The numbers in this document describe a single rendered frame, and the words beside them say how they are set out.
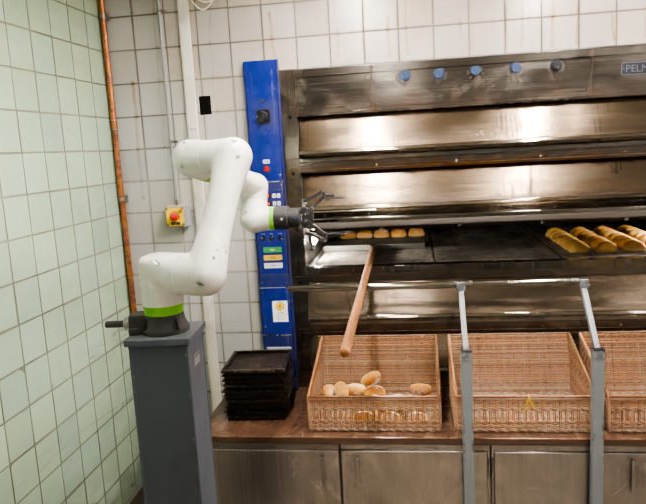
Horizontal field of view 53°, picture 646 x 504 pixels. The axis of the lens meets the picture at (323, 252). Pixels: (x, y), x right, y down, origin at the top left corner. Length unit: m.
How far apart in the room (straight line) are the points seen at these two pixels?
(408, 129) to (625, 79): 0.95
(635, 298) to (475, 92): 1.17
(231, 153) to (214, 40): 1.18
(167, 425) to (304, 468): 0.87
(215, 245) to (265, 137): 1.18
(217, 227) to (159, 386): 0.52
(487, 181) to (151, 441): 1.82
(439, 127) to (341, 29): 0.62
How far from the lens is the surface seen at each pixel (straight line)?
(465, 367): 2.58
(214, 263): 1.96
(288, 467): 2.86
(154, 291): 2.06
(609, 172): 3.17
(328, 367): 3.16
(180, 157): 2.20
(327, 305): 3.15
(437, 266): 3.09
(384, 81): 3.06
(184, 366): 2.07
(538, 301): 3.16
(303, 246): 3.11
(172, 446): 2.18
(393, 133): 3.03
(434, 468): 2.81
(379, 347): 3.14
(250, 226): 2.52
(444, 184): 3.05
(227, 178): 2.06
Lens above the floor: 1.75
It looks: 9 degrees down
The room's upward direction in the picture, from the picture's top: 3 degrees counter-clockwise
